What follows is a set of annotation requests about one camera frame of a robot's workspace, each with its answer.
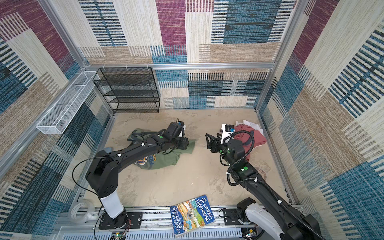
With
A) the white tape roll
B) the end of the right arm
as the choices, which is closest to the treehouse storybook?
the end of the right arm

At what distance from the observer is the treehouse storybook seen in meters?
0.70

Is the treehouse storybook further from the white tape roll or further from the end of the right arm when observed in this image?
the white tape roll
